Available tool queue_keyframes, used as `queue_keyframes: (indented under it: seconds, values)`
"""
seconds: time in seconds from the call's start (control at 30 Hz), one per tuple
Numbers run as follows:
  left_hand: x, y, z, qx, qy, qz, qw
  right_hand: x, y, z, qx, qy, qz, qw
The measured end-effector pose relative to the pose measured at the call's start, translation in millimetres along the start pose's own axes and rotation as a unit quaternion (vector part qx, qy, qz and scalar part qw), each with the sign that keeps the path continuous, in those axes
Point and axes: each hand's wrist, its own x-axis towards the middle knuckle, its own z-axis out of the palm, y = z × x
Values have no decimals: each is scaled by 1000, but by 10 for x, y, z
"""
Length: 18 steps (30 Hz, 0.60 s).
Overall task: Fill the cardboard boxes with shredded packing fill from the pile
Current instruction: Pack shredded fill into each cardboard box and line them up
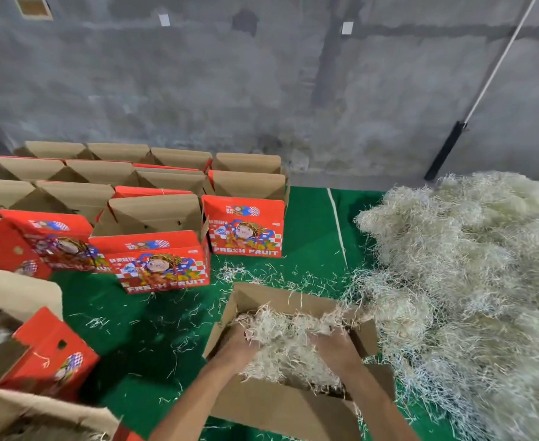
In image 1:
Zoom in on person's right forearm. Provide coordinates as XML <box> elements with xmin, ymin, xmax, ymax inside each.
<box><xmin>341</xmin><ymin>363</ymin><xmax>422</xmax><ymax>441</ymax></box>

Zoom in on pile of shredded paper filler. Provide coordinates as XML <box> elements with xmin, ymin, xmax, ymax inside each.
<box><xmin>347</xmin><ymin>170</ymin><xmax>539</xmax><ymax>441</ymax></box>

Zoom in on group of red fruit boxes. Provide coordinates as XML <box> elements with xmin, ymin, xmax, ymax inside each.
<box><xmin>0</xmin><ymin>140</ymin><xmax>291</xmax><ymax>296</ymax></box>

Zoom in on person's left forearm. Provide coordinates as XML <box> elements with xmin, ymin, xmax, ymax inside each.
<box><xmin>148</xmin><ymin>358</ymin><xmax>238</xmax><ymax>441</ymax></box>

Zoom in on red printed cardboard box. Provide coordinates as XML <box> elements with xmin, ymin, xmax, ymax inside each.
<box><xmin>0</xmin><ymin>385</ymin><xmax>144</xmax><ymax>441</ymax></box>
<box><xmin>0</xmin><ymin>264</ymin><xmax>102</xmax><ymax>402</ymax></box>
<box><xmin>202</xmin><ymin>282</ymin><xmax>398</xmax><ymax>441</ymax></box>

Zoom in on person's right hand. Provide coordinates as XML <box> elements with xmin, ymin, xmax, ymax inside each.
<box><xmin>306</xmin><ymin>326</ymin><xmax>367</xmax><ymax>375</ymax></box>

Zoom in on person's left hand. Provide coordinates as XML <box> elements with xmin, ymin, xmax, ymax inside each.
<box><xmin>207</xmin><ymin>323</ymin><xmax>263</xmax><ymax>375</ymax></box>

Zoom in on yellow framed wall plate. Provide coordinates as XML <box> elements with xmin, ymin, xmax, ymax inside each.
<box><xmin>14</xmin><ymin>0</ymin><xmax>55</xmax><ymax>21</ymax></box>

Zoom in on white pole with black grip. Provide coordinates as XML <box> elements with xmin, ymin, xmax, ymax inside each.
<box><xmin>423</xmin><ymin>0</ymin><xmax>539</xmax><ymax>184</ymax></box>

